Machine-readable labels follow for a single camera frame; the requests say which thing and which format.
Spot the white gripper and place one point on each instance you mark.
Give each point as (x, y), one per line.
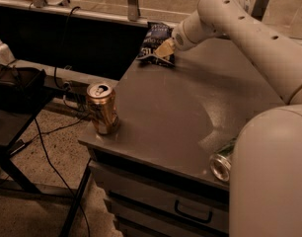
(179, 40)

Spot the blue chip bag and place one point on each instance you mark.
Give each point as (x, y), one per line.
(157, 33)

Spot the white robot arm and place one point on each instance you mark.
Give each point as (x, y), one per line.
(265, 188)

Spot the orange soda can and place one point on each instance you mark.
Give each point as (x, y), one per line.
(100, 102)

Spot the black bag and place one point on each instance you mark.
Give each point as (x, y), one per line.
(20, 88)

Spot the grey drawer cabinet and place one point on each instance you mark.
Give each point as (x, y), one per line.
(152, 198)

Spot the white spray bottle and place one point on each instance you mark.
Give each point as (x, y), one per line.
(6, 53)

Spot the black side table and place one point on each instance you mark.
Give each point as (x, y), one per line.
(12, 125)

